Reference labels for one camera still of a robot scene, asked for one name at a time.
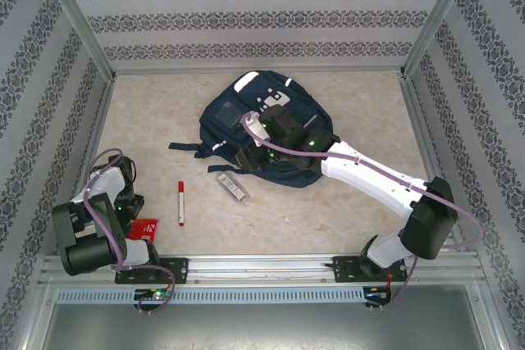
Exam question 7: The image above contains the red packet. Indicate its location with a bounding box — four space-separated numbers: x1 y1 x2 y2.
126 217 159 243

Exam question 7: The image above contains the clear plastic lead box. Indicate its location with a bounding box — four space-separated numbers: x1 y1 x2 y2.
217 172 250 205

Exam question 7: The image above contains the red white marker pen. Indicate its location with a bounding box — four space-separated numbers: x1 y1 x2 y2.
176 180 185 227

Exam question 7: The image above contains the navy blue backpack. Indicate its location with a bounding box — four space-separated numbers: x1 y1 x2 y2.
168 70 334 190

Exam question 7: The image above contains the left controller board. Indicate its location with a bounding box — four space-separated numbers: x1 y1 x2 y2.
134 287 176 302

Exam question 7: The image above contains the controller board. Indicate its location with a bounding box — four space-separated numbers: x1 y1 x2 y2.
134 287 176 302
363 285 393 306

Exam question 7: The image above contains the right controller board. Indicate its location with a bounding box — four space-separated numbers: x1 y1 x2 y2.
363 285 393 306

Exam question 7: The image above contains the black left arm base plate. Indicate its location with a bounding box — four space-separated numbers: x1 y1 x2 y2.
114 257 189 285

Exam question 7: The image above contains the aluminium left side rail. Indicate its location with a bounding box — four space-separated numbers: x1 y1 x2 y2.
55 77 118 256

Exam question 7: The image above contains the aluminium back rail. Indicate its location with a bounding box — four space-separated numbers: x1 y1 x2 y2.
112 66 407 77

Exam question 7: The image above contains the aluminium mounting rail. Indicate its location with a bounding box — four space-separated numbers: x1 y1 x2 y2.
39 254 482 285

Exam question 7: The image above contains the aluminium right side rail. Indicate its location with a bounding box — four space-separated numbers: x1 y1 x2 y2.
399 73 467 252

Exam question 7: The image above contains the grey slotted cable duct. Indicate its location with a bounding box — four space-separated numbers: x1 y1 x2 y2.
55 287 367 305

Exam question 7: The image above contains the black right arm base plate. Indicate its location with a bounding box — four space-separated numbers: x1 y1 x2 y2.
332 255 406 284

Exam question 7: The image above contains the aluminium right frame post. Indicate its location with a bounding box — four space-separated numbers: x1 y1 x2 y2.
399 0 479 79

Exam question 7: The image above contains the aluminium frame post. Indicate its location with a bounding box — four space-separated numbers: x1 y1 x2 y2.
399 0 479 79
34 0 118 80

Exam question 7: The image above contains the aluminium left frame post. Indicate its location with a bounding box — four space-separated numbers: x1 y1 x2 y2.
34 0 118 80

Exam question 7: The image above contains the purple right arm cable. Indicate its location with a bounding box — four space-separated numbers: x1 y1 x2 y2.
241 111 486 312

